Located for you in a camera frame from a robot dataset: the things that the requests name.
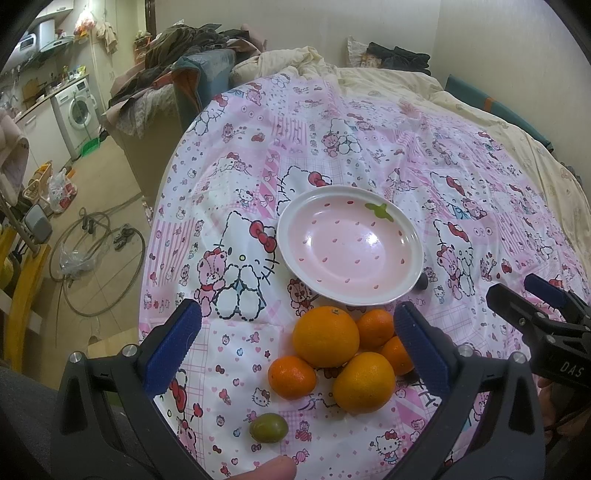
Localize small mandarin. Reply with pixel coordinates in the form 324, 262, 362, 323
380, 336, 414, 376
267, 356, 318, 400
356, 309, 394, 350

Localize small mandarin back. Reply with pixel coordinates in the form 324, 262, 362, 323
356, 309, 394, 350

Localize dark grape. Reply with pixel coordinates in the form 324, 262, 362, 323
414, 272, 429, 291

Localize large orange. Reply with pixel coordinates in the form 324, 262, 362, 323
332, 352, 396, 415
291, 306, 360, 368

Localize green tomato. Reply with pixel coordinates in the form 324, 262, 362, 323
249, 413, 288, 443

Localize finger tip of person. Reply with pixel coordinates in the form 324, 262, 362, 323
230, 456, 297, 480

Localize cream duvet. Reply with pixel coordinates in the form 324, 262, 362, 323
230, 47, 590, 269

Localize pink strawberry plate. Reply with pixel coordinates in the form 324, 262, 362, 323
276, 186, 424, 307

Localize hello kitty pink bedsheet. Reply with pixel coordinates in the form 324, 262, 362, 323
139, 70, 590, 479

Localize yellow wooden chair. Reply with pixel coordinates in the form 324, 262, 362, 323
1, 244, 51, 373

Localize teal headboard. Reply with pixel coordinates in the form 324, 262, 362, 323
445, 74, 554, 153

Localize pile of clothes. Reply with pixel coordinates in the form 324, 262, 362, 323
102, 23, 266, 138

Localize white washing machine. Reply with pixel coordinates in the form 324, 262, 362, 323
51, 76, 100, 161

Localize hose coil on floor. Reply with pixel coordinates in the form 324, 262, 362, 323
48, 207, 146, 319

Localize dark clothes by wall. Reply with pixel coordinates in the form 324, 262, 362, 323
367, 42, 431, 75

